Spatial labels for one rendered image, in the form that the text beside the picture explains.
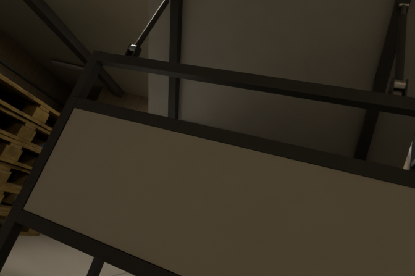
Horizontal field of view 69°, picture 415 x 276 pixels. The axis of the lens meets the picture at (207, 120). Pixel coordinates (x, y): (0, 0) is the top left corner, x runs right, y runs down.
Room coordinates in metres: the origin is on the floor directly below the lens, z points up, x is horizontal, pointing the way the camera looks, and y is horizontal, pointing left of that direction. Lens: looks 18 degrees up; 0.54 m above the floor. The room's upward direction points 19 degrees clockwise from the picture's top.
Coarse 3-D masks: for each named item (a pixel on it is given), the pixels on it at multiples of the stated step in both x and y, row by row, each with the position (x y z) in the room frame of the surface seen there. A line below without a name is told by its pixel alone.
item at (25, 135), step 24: (0, 96) 2.33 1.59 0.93; (24, 96) 2.14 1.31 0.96; (0, 120) 2.69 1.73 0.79; (24, 120) 2.20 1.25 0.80; (48, 120) 2.93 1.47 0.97; (0, 144) 2.18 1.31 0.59; (24, 144) 2.29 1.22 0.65; (0, 168) 2.23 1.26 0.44; (24, 168) 2.44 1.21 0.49; (0, 192) 2.30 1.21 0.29; (0, 216) 2.91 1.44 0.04
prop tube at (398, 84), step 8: (400, 16) 0.74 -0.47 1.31; (400, 24) 0.73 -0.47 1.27; (400, 32) 0.72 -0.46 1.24; (400, 40) 0.72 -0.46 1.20; (400, 48) 0.71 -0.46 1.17; (400, 56) 0.70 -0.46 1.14; (400, 64) 0.70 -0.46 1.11; (400, 72) 0.69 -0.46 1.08; (400, 80) 0.68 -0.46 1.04; (400, 88) 0.68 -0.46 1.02
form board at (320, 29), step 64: (192, 0) 1.10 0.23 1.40; (256, 0) 0.99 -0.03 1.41; (320, 0) 0.89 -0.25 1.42; (384, 0) 0.81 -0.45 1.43; (192, 64) 1.26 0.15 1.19; (256, 64) 1.13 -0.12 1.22; (320, 64) 1.02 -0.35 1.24; (256, 128) 1.29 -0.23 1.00; (320, 128) 1.16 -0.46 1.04; (384, 128) 1.05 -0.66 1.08
